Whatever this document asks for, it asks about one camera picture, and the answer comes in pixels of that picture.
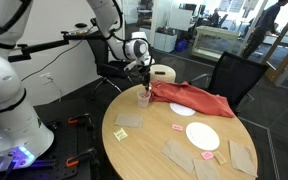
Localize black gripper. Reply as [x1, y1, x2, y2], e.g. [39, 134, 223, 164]
[141, 66, 150, 91]

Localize red and white marker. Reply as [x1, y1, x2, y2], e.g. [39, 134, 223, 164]
[142, 90, 150, 98]

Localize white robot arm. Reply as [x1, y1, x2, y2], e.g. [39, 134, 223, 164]
[0, 0, 154, 172]

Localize clear plastic cup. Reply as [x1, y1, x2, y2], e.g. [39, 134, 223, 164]
[137, 90, 151, 108]

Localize brown napkin near cup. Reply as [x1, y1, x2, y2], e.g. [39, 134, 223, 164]
[115, 114, 143, 127]

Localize red fleece blanket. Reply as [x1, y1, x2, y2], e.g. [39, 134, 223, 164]
[150, 81, 235, 118]

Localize white plate under blanket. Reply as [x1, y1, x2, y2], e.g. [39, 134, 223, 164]
[170, 103, 195, 116]

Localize black office chair far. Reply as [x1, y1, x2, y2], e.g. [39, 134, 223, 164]
[88, 37, 133, 99]

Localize black office chair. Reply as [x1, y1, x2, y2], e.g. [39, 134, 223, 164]
[88, 37, 133, 99]
[189, 51, 268, 114]

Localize pink packet near plate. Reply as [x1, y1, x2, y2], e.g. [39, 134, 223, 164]
[172, 124, 183, 132]

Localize yellow-green sauce packet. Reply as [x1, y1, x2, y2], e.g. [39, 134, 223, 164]
[114, 128, 127, 141]

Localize blue bin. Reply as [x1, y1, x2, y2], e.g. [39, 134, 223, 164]
[175, 40, 187, 52]

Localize black clamp orange tips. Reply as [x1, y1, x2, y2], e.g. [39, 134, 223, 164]
[67, 113, 95, 130]

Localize white paper plate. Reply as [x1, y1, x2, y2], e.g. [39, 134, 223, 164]
[186, 122, 220, 151]

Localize brown napkin beside plate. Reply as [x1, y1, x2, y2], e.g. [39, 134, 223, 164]
[161, 139, 194, 173]

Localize light wooden side table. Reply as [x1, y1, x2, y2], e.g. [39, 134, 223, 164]
[191, 26, 240, 62]

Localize black office chair right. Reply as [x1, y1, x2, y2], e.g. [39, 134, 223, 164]
[189, 51, 268, 114]

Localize pink packet far side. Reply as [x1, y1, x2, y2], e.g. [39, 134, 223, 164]
[201, 151, 214, 160]

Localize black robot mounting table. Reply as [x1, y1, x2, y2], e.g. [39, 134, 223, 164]
[0, 99, 102, 180]

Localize small tan packet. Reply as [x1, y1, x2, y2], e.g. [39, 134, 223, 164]
[213, 151, 227, 165]

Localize brown napkin far edge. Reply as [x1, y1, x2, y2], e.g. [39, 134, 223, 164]
[193, 159, 220, 180]

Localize brown napkin at rim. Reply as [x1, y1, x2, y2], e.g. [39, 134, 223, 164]
[229, 140, 258, 178]

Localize person in dark clothes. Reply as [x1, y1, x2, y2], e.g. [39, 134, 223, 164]
[242, 0, 288, 58]

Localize white wall power outlet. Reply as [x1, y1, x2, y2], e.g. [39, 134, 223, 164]
[40, 73, 53, 85]

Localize black clamp orange handle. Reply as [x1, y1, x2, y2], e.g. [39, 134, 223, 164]
[65, 147, 97, 167]

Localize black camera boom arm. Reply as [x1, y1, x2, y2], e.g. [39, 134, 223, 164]
[8, 31, 108, 63]

